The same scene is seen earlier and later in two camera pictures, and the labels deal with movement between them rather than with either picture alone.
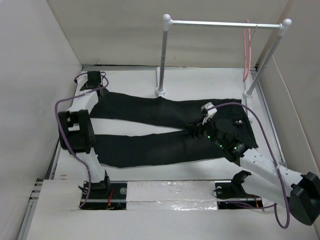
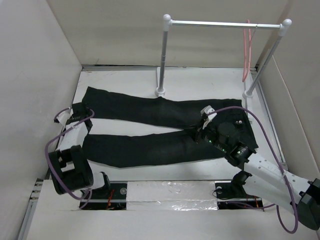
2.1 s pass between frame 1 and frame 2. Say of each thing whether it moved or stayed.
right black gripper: stayed
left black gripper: moved
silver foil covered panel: stayed
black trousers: stayed
